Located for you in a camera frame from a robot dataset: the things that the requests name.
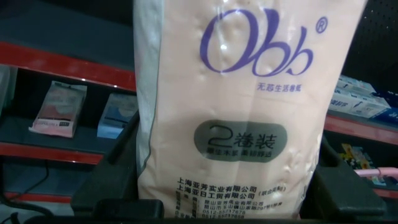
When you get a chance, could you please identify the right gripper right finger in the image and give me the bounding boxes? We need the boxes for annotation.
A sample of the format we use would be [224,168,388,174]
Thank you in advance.
[300,136,387,220]

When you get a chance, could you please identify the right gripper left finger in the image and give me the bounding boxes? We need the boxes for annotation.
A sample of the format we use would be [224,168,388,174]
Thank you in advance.
[70,110,141,217]

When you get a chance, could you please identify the peach tissue roll pack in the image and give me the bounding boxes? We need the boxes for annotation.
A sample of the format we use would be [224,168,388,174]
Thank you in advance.
[132,0,368,220]

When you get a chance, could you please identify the colourful printed pack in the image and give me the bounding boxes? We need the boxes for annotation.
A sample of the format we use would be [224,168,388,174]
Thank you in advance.
[339,142,387,187]

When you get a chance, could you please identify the blue tissue pack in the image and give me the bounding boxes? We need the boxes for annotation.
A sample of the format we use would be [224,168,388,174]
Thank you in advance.
[96,93,139,140]

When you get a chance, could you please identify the pink tissue pack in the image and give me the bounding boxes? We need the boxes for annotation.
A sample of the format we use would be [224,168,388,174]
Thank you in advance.
[28,80,88,139]

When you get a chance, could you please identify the white and blue box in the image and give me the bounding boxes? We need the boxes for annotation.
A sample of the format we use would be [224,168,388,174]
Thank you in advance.
[336,74,377,95]
[328,87,391,119]

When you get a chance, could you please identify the dark blue box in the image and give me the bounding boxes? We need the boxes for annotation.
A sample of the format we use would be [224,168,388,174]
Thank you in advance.
[369,90,398,125]

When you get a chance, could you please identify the black cable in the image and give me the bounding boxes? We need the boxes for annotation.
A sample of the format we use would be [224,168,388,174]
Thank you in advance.
[0,159,55,224]

